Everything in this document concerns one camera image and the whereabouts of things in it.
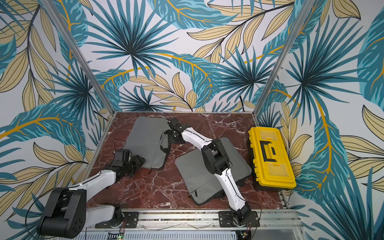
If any grey zippered laptop bag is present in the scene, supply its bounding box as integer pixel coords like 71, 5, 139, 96
123, 117, 170, 170

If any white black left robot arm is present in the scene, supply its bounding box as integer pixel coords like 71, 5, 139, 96
37, 151, 146, 239

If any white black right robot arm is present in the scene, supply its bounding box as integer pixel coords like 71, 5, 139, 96
168, 118, 252, 226

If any yellow black toolbox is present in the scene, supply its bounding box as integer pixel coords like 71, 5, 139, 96
249, 127, 297, 192

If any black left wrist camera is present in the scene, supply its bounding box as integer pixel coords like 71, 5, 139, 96
111, 149, 131, 168

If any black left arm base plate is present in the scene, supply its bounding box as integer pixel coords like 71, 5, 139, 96
95, 212, 139, 229

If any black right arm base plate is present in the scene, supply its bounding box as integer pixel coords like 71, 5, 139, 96
218, 211, 260, 228

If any aluminium front rail frame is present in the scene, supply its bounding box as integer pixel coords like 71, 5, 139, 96
76, 209, 308, 240

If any aluminium corner post right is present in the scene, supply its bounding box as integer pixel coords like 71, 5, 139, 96
253, 0, 315, 119

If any aluminium corner post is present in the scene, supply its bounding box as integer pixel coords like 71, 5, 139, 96
253, 0, 315, 119
41, 0, 115, 115

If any aluminium corner post left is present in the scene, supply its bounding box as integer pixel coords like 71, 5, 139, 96
41, 0, 115, 115

